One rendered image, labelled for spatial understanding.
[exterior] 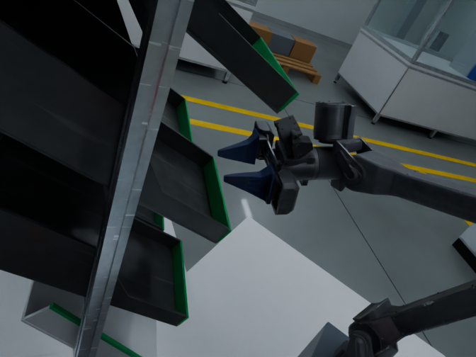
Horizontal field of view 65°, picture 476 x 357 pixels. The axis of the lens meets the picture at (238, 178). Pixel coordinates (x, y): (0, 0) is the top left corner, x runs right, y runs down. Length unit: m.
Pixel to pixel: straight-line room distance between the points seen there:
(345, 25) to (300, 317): 9.46
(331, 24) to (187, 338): 9.48
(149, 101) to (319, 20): 9.65
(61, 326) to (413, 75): 5.23
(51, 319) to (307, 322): 0.71
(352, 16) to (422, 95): 4.88
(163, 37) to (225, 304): 0.82
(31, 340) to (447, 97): 5.71
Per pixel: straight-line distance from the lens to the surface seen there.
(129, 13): 4.20
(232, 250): 1.12
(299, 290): 1.13
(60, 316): 0.50
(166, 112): 0.57
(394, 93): 5.46
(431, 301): 0.62
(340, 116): 0.62
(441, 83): 5.82
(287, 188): 0.54
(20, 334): 0.88
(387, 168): 0.58
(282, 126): 0.58
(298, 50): 6.21
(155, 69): 0.25
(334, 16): 10.02
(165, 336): 0.90
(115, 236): 0.35
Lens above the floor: 1.62
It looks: 33 degrees down
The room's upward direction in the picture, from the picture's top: 25 degrees clockwise
